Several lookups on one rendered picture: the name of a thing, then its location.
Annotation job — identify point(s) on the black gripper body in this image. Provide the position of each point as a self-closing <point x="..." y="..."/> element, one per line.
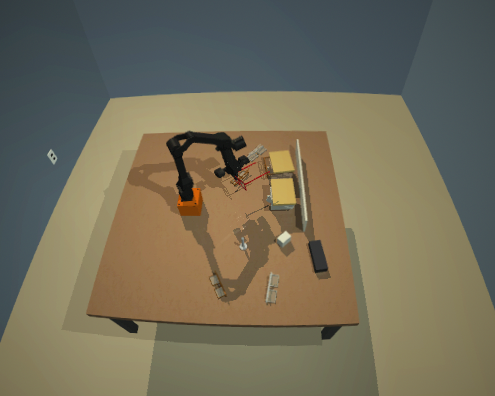
<point x="219" y="172"/>

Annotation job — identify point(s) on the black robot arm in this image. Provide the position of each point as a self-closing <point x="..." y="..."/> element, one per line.
<point x="222" y="142"/>

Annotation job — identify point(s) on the red glasses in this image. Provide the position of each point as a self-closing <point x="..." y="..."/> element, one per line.
<point x="242" y="183"/>

